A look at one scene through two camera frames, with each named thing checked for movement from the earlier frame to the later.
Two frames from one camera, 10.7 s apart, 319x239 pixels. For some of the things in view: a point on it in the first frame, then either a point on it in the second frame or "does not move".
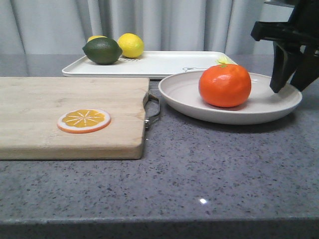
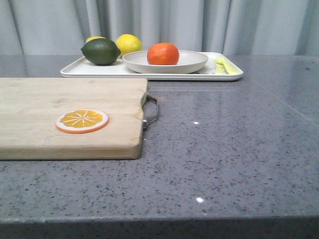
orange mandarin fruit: [225, 85] -> [163, 54]
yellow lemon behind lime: [95, 36] does not move
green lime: [102, 51] does not move
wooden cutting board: [30, 107] does not move
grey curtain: [64, 26] does not move
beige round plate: [181, 94] -> [188, 61]
